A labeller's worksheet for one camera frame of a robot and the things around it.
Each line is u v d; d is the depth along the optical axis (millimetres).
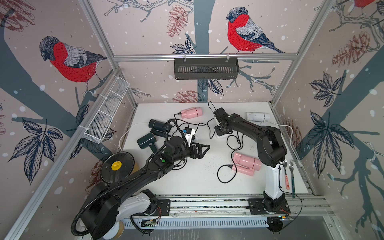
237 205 753
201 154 670
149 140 927
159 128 1026
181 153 636
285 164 875
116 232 633
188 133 697
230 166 858
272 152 534
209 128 1053
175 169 860
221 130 860
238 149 910
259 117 1065
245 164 845
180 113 1129
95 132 817
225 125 728
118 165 744
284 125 1106
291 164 876
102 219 389
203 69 1055
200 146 670
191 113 1078
